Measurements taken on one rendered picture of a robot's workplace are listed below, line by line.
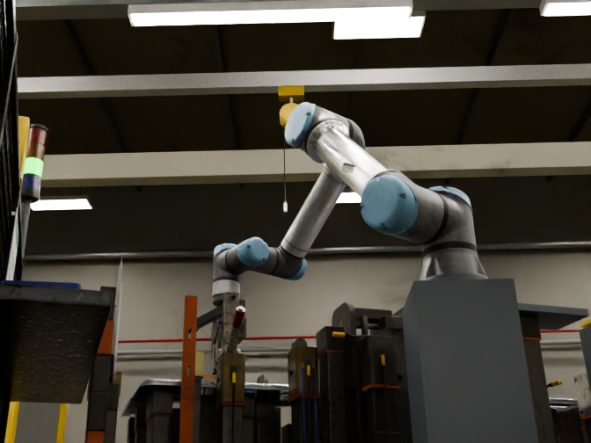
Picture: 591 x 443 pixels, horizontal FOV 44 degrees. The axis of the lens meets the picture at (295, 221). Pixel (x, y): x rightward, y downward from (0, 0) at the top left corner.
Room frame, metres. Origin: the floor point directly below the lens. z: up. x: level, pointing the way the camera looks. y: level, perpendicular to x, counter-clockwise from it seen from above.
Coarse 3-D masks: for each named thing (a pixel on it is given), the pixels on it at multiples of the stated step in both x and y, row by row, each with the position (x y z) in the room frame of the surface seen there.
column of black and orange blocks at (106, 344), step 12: (108, 288) 1.66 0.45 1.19; (108, 324) 1.66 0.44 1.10; (108, 336) 1.66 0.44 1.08; (108, 348) 1.66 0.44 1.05; (96, 360) 1.66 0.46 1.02; (108, 360) 1.66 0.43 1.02; (96, 372) 1.66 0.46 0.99; (108, 372) 1.66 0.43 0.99; (96, 384) 1.66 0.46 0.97; (96, 396) 1.65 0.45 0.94; (96, 408) 1.66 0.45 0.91; (96, 420) 1.66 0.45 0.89; (96, 432) 1.66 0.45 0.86
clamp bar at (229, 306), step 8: (224, 296) 1.77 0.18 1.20; (232, 296) 1.75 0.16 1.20; (224, 304) 1.77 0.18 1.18; (232, 304) 1.77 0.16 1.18; (224, 312) 1.77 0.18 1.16; (232, 312) 1.77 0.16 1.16; (224, 320) 1.77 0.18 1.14; (232, 320) 1.77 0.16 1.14; (224, 328) 1.77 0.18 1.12; (224, 336) 1.77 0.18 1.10; (224, 344) 1.78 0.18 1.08
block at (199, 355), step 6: (198, 354) 1.77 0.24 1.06; (198, 360) 1.77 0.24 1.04; (198, 366) 1.77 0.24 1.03; (198, 372) 1.77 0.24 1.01; (198, 378) 1.77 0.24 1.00; (198, 384) 1.77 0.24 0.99; (198, 390) 1.77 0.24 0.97; (198, 396) 1.77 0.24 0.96; (198, 402) 1.77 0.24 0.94; (198, 408) 1.77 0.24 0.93; (198, 414) 1.77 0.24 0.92; (198, 420) 1.78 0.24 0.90; (198, 426) 1.78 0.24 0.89; (198, 432) 1.78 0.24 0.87; (198, 438) 1.78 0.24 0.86
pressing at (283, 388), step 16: (144, 384) 1.78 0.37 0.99; (160, 384) 1.78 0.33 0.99; (176, 384) 1.79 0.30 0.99; (208, 384) 1.82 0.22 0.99; (256, 384) 1.85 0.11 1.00; (272, 384) 1.87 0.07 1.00; (144, 400) 1.99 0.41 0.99; (176, 400) 2.01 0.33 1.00; (560, 400) 2.15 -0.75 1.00; (576, 400) 2.17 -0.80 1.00
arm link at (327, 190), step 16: (320, 176) 1.75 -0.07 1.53; (336, 176) 1.72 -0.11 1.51; (320, 192) 1.76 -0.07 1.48; (336, 192) 1.76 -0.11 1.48; (304, 208) 1.80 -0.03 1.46; (320, 208) 1.78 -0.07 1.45; (304, 224) 1.82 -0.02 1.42; (320, 224) 1.83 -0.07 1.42; (288, 240) 1.86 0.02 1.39; (304, 240) 1.85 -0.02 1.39; (288, 256) 1.88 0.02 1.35; (304, 256) 1.91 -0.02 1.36; (272, 272) 1.90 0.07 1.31; (288, 272) 1.92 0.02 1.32; (304, 272) 1.95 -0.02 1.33
